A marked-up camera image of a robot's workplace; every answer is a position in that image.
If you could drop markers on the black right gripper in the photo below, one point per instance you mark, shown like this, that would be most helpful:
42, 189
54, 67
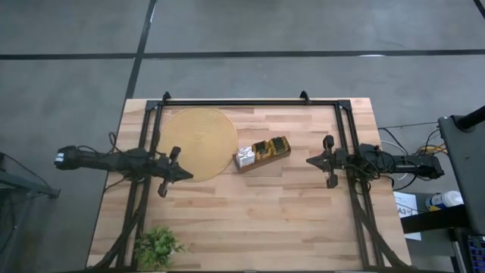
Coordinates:
335, 161

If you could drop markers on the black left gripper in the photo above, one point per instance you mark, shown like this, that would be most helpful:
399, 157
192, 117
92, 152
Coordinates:
168, 170

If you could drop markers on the green yellow tea packet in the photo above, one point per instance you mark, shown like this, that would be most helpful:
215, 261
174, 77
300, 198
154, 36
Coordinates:
279, 144

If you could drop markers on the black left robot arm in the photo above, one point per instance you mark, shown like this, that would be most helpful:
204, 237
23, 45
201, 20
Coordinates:
113, 161

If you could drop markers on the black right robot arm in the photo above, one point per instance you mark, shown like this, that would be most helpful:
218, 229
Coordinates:
409, 167

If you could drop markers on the wooden tea organizer box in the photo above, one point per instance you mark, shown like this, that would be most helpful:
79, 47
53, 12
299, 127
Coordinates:
273, 158

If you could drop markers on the round woven placemat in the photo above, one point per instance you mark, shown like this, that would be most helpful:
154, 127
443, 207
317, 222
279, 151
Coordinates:
197, 132

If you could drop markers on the small green table plant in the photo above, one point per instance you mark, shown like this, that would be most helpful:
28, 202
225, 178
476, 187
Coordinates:
157, 246

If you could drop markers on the white paper sheet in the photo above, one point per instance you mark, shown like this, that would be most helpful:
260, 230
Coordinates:
401, 201

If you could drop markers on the black shelf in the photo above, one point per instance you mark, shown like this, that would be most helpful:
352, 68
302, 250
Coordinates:
435, 220

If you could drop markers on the wipes canister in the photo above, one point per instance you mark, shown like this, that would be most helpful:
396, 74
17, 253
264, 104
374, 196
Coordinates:
447, 199

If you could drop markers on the dark grey cart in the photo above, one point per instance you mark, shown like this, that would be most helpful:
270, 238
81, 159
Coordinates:
462, 159

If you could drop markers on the black stand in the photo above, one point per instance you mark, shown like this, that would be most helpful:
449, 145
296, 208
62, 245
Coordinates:
22, 186

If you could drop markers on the black keyboard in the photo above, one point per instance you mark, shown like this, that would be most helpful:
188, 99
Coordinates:
477, 254

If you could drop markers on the black aluminium rig frame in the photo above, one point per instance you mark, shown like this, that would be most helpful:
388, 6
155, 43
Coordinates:
246, 102

